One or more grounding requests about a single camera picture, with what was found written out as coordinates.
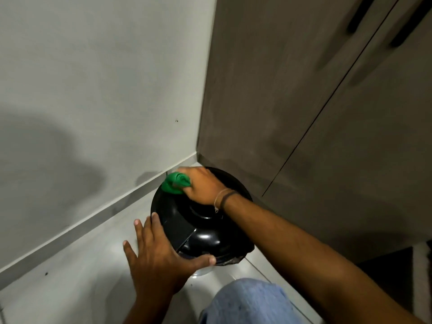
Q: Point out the person's right fingers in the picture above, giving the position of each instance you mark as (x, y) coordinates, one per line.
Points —
(187, 180)

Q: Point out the person's blue jeans leg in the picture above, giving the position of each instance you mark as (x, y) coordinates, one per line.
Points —
(246, 303)

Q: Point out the black bin liner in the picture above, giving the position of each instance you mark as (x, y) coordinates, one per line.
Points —
(236, 256)

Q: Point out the person's left middle finger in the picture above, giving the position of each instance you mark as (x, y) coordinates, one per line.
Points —
(142, 236)

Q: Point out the person's left forearm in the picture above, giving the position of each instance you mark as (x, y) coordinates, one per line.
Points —
(148, 310)

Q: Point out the person's left hand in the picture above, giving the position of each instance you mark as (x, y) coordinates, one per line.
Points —
(158, 266)

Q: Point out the person's left thumb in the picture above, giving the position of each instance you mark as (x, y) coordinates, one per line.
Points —
(201, 261)

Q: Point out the silver skirting strip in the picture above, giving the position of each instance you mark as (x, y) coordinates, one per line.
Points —
(87, 221)

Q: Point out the person's right forearm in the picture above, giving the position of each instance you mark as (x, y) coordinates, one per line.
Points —
(303, 266)

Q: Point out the black wrist band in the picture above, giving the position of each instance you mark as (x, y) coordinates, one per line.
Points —
(225, 199)

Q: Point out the black round dustbin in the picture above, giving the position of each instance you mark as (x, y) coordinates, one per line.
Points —
(199, 229)

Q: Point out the person's right hand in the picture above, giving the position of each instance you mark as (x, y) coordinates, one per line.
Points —
(204, 187)

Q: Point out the brown cabinet door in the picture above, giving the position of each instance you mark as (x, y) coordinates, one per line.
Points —
(364, 148)
(270, 80)

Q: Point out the green cleaning cloth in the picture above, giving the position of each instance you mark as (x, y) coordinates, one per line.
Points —
(173, 183)

